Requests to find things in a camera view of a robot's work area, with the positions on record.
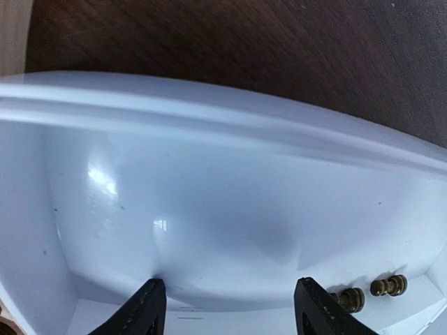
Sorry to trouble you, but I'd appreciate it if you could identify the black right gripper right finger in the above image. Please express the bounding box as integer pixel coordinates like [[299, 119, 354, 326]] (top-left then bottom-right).
[[293, 277, 376, 335]]

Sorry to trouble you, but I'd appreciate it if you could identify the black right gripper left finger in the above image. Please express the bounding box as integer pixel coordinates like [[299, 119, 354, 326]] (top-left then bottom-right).
[[89, 278, 166, 335]]

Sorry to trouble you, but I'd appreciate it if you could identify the dark pawn piece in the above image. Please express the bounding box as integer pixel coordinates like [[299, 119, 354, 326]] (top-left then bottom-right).
[[369, 274, 408, 297], [330, 288, 365, 313]]

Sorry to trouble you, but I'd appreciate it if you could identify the white divided plastic tray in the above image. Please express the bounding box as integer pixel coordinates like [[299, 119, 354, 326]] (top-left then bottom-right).
[[1, 72, 446, 334]]

